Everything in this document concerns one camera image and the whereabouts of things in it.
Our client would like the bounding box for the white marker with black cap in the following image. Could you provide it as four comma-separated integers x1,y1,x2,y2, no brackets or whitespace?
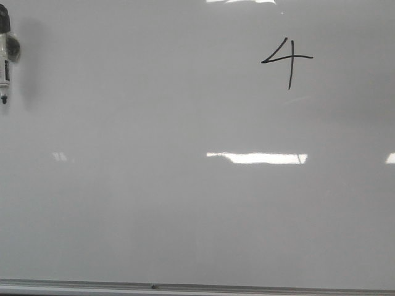
1,4,21,104

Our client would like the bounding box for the white glossy whiteboard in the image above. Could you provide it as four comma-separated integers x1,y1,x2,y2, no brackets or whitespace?
1,1,394,290

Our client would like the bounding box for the grey aluminium whiteboard tray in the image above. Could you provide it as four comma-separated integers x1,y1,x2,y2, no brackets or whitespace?
1,279,394,295

